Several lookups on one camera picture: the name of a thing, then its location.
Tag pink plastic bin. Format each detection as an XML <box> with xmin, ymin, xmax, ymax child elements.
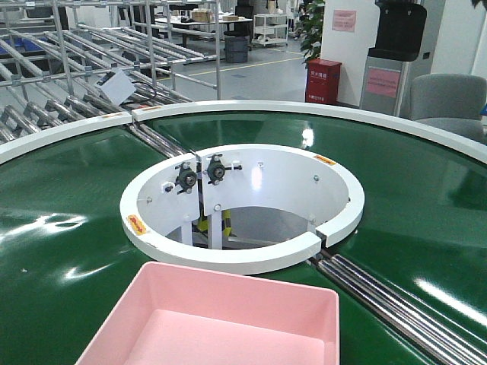
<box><xmin>78</xmin><ymin>262</ymin><xmax>340</xmax><ymax>364</ymax></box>

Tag red fire extinguisher cabinet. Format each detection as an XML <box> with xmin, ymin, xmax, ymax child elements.
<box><xmin>305</xmin><ymin>59</ymin><xmax>342</xmax><ymax>105</ymax></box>

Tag dark grey crate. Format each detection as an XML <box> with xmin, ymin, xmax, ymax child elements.
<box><xmin>224</xmin><ymin>36</ymin><xmax>249</xmax><ymax>63</ymax></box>

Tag white shelving cart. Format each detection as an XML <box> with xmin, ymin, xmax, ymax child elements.
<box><xmin>252</xmin><ymin>14</ymin><xmax>288</xmax><ymax>47</ymax></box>

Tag white control box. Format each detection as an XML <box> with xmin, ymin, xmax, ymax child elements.
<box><xmin>94</xmin><ymin>70</ymin><xmax>136</xmax><ymax>106</ymax></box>

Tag green potted plant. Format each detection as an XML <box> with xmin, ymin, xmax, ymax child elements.
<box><xmin>296</xmin><ymin>0</ymin><xmax>326</xmax><ymax>63</ymax></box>

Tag black and grey kiosk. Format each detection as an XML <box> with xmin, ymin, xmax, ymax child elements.
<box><xmin>360</xmin><ymin>1</ymin><xmax>427</xmax><ymax>116</ymax></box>

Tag grey armchair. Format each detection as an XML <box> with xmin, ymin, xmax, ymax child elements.
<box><xmin>409</xmin><ymin>73</ymin><xmax>486</xmax><ymax>144</ymax></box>

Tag metal roller rack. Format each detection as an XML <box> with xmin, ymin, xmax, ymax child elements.
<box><xmin>1</xmin><ymin>1</ymin><xmax>222</xmax><ymax>144</ymax></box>

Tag white outer conveyor rim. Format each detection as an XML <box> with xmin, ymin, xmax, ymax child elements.
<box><xmin>1</xmin><ymin>100</ymin><xmax>486</xmax><ymax>163</ymax></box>

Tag steel conveyor rollers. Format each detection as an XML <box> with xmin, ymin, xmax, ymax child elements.
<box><xmin>310</xmin><ymin>254</ymin><xmax>486</xmax><ymax>364</ymax></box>

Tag white inner conveyor ring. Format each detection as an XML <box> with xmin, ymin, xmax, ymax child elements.
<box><xmin>119</xmin><ymin>143</ymin><xmax>365</xmax><ymax>275</ymax></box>

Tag pink wall notice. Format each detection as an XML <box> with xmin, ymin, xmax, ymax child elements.
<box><xmin>332</xmin><ymin>9</ymin><xmax>357</xmax><ymax>33</ymax></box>

